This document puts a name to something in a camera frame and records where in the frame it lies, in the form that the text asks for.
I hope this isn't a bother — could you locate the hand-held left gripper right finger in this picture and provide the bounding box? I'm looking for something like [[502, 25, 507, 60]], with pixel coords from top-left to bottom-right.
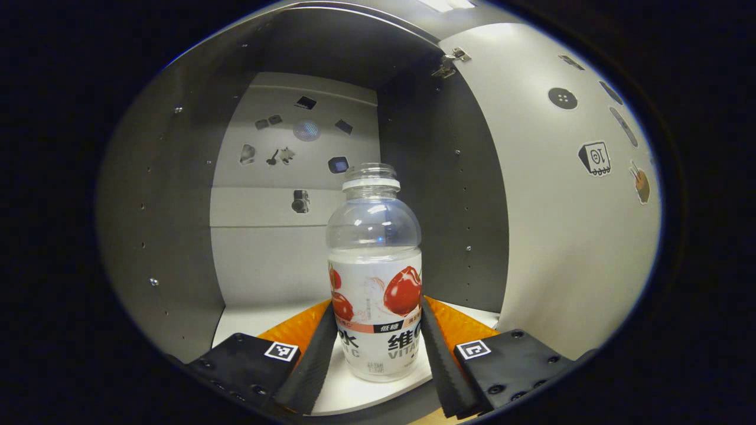
[[418, 295, 582, 420]]

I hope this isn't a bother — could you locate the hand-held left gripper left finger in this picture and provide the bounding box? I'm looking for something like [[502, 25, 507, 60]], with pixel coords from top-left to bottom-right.
[[183, 298, 338, 417]]

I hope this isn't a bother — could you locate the clear bottle with red label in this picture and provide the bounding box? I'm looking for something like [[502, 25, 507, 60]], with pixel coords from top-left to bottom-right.
[[326, 163, 423, 383]]

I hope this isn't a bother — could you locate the white cabinet door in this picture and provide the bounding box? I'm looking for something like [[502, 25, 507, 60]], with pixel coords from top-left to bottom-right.
[[438, 22, 662, 361]]

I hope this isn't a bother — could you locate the grey cabinet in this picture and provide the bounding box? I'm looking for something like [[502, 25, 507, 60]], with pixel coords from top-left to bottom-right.
[[96, 0, 511, 425]]

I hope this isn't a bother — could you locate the metal cabinet hinge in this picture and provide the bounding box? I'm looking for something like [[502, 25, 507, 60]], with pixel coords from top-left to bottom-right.
[[431, 47, 472, 79]]

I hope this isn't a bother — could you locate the wide ceiling light panel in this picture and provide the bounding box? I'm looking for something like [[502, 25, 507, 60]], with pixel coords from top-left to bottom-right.
[[418, 0, 476, 12]]

